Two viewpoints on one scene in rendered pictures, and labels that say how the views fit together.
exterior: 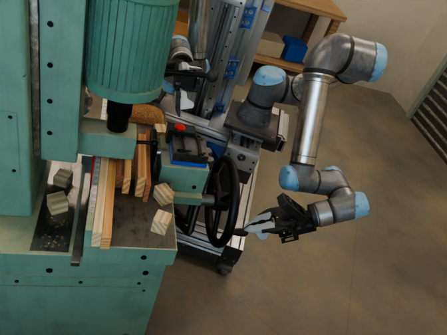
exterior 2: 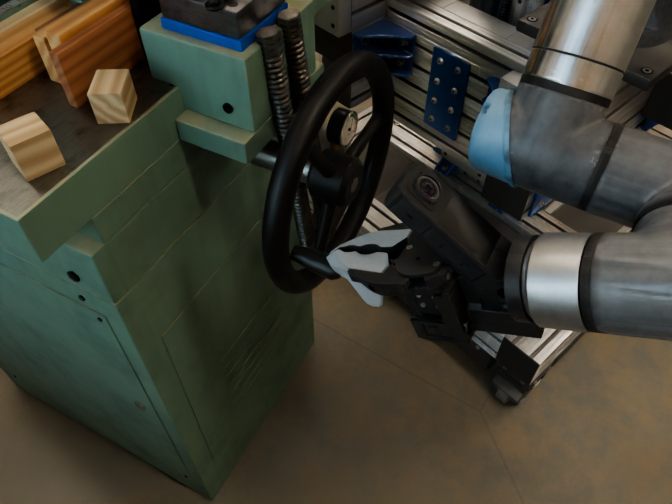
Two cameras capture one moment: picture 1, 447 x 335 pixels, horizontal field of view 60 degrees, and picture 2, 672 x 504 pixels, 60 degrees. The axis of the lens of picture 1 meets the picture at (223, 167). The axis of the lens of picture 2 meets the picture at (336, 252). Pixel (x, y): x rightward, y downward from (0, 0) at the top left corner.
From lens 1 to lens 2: 0.79 m
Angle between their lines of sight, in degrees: 38
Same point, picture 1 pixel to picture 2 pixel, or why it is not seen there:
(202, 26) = not seen: outside the picture
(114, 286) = (50, 286)
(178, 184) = (193, 93)
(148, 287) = (104, 315)
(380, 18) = not seen: outside the picture
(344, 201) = (652, 253)
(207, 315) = (420, 463)
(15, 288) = not seen: outside the picture
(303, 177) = (534, 134)
